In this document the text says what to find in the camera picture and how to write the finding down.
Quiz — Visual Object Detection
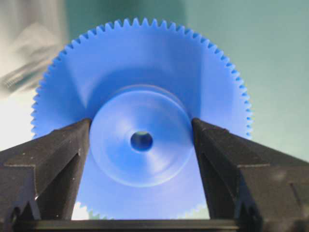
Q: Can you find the small blue gear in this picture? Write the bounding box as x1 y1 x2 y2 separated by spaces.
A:
32 19 252 219

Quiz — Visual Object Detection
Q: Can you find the aluminium extrusion rail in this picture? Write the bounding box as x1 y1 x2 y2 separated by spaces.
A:
0 0 68 99

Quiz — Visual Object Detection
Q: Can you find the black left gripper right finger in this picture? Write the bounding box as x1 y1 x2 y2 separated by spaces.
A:
192 118 309 232

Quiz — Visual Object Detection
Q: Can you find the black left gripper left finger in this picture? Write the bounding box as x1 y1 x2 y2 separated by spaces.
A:
0 118 91 232

